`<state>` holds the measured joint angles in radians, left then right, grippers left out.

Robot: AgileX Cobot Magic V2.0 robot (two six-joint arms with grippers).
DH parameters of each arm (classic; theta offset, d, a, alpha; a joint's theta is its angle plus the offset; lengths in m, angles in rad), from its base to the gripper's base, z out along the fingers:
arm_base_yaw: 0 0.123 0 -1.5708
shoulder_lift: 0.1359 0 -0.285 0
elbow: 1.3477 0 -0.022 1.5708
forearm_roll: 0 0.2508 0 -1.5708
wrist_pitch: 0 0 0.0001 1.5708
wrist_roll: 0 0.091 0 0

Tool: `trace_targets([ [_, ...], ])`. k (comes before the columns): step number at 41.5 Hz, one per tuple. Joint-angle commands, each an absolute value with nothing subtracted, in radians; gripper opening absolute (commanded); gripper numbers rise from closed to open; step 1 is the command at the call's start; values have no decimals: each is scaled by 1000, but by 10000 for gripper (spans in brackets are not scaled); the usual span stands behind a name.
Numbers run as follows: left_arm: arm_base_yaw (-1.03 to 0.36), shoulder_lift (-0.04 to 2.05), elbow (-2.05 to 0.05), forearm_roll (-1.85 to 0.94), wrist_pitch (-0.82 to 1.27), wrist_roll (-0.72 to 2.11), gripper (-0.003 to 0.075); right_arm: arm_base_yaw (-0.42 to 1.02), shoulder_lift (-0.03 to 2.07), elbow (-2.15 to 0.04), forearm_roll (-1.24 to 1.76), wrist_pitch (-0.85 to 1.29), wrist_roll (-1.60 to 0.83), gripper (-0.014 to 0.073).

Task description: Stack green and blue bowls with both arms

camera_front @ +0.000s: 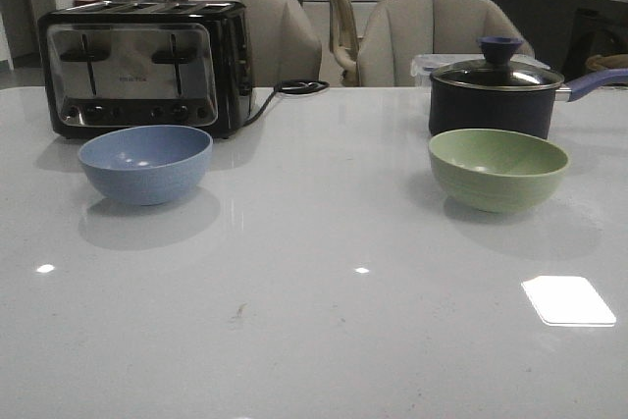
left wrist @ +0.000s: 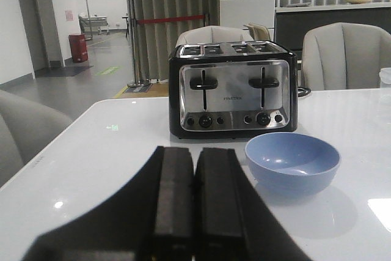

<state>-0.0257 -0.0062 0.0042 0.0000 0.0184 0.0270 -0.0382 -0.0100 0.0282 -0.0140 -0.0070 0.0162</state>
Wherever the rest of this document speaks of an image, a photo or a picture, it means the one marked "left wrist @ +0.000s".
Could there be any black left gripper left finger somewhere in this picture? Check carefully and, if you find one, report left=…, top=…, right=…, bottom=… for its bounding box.
left=23, top=147, right=193, bottom=260

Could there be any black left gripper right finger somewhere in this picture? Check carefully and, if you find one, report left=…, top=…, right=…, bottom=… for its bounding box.
left=194, top=148, right=309, bottom=260

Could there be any blue bowl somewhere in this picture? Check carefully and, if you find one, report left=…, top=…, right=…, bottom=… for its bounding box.
left=244, top=132, right=340, bottom=197

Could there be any black and chrome toaster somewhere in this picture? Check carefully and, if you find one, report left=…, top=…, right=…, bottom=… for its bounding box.
left=169, top=41, right=298, bottom=139

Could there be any red belt stanchion barrier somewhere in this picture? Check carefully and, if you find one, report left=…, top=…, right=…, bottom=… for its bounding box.
left=128, top=13, right=210, bottom=88

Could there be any grey armchair at left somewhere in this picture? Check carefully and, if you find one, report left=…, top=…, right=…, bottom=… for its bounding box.
left=1, top=90, right=72, bottom=185

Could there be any red bin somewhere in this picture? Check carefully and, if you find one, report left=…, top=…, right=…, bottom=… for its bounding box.
left=68, top=34, right=88, bottom=62

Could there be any beige armchair behind toaster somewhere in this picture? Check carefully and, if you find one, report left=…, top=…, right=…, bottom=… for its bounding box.
left=176, top=26, right=254, bottom=46

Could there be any beige plastic chair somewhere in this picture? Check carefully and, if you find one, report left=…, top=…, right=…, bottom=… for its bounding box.
left=244, top=23, right=272, bottom=41

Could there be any beige armchair on right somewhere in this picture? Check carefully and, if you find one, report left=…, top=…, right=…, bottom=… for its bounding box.
left=302, top=23, right=390, bottom=90

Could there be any clear plastic container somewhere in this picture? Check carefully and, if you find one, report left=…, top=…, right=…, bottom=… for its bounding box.
left=379, top=67, right=391, bottom=88

